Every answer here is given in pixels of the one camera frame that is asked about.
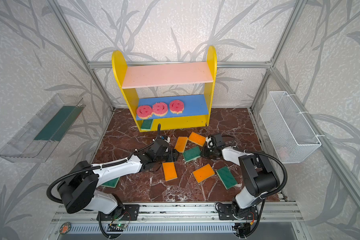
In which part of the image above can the green sponge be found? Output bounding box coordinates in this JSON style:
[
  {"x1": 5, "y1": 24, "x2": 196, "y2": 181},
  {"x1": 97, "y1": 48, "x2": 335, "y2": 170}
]
[
  {"x1": 216, "y1": 166, "x2": 238, "y2": 190},
  {"x1": 183, "y1": 147, "x2": 201, "y2": 163},
  {"x1": 141, "y1": 119, "x2": 153, "y2": 131}
]

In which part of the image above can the orange sponge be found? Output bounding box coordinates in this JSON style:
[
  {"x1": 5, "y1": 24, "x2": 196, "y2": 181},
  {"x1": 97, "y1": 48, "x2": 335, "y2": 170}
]
[
  {"x1": 162, "y1": 163, "x2": 178, "y2": 182},
  {"x1": 189, "y1": 132, "x2": 206, "y2": 147},
  {"x1": 175, "y1": 137, "x2": 188, "y2": 153},
  {"x1": 193, "y1": 164, "x2": 215, "y2": 183}
]

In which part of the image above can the pink smiley sponge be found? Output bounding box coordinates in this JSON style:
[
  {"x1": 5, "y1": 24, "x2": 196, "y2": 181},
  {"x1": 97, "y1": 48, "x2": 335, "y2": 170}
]
[
  {"x1": 136, "y1": 105, "x2": 153, "y2": 120},
  {"x1": 152, "y1": 102, "x2": 168, "y2": 117},
  {"x1": 169, "y1": 100, "x2": 185, "y2": 114}
]

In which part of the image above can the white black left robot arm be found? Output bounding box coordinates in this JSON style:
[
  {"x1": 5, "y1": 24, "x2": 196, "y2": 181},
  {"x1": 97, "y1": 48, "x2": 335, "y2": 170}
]
[{"x1": 46, "y1": 137, "x2": 180, "y2": 218}]

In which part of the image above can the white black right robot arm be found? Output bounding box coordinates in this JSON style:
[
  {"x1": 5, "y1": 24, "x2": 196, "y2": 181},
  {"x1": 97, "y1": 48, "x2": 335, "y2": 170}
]
[{"x1": 201, "y1": 134, "x2": 288, "y2": 220}]

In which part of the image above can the green sponge under left arm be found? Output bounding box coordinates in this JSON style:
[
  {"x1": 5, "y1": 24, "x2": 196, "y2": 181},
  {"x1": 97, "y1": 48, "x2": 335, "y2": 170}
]
[{"x1": 102, "y1": 178, "x2": 120, "y2": 189}]

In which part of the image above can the yellow shelf with coloured boards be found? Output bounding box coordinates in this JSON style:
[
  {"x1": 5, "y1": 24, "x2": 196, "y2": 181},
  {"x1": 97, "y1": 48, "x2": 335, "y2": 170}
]
[{"x1": 112, "y1": 46, "x2": 217, "y2": 132}]

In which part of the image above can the green pad in clear bin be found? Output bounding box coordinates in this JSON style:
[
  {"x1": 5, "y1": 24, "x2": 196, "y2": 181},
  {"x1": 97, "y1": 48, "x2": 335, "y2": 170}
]
[{"x1": 34, "y1": 106, "x2": 85, "y2": 142}]

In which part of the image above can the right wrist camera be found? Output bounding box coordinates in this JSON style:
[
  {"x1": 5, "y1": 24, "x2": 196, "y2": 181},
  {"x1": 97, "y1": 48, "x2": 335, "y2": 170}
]
[{"x1": 206, "y1": 136, "x2": 214, "y2": 148}]

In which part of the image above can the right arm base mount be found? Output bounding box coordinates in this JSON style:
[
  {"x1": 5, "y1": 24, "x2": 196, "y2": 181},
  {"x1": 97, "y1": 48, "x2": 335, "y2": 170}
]
[{"x1": 215, "y1": 203, "x2": 259, "y2": 222}]

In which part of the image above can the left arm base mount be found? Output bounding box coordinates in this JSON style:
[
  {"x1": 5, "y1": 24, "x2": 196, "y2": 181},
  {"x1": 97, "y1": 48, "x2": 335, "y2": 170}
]
[{"x1": 97, "y1": 204, "x2": 140, "y2": 222}]

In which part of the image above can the white wire mesh basket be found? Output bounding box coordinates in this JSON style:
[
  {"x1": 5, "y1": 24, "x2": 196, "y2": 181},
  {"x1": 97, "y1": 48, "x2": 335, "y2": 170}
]
[{"x1": 260, "y1": 91, "x2": 322, "y2": 164}]

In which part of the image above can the aluminium front rail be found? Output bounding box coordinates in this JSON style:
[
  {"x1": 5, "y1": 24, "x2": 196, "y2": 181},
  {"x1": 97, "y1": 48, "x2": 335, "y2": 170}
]
[{"x1": 51, "y1": 202, "x2": 304, "y2": 224}]

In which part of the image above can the clear plastic wall bin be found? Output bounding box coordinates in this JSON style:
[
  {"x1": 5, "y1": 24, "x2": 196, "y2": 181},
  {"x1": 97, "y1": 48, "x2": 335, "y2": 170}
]
[{"x1": 0, "y1": 94, "x2": 86, "y2": 163}]

